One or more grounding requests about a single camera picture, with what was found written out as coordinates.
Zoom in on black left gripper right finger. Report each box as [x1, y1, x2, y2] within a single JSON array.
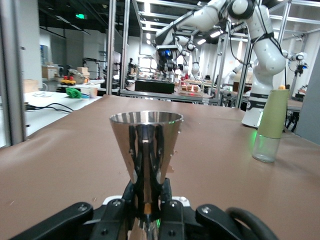
[[159, 176, 251, 240]]

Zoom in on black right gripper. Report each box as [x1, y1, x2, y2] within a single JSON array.
[[157, 49, 185, 74]]

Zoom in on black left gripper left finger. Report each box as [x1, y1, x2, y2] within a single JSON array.
[[8, 176, 139, 240]]

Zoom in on steel jigger measuring cup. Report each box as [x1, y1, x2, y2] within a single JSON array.
[[109, 110, 184, 240]]

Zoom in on black rectangular box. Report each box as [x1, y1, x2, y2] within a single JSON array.
[[134, 79, 176, 95]]

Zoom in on brown table mat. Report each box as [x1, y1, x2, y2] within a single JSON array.
[[0, 93, 320, 240]]

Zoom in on stacked cardboard boxes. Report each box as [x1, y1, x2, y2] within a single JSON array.
[[75, 66, 91, 81]]

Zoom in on green cloth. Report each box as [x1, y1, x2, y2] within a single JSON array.
[[64, 87, 83, 100]]

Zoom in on yellow box with red buttons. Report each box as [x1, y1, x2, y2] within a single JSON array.
[[60, 75, 77, 86]]

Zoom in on green bottle with clear base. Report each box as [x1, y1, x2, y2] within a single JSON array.
[[251, 89, 291, 164]]

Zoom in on light wooden box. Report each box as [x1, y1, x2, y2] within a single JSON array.
[[23, 79, 40, 94]]

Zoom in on grey side panel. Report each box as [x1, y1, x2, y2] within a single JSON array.
[[295, 32, 320, 146]]

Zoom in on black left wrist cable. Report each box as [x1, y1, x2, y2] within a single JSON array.
[[224, 206, 280, 240]]

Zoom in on aluminium frame post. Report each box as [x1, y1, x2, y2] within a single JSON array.
[[120, 0, 131, 91], [0, 0, 28, 147], [105, 0, 118, 96]]

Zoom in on black cable on table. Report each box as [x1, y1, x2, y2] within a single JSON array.
[[23, 102, 75, 114]]

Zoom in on thin white cable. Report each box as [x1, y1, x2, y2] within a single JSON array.
[[31, 83, 54, 99]]

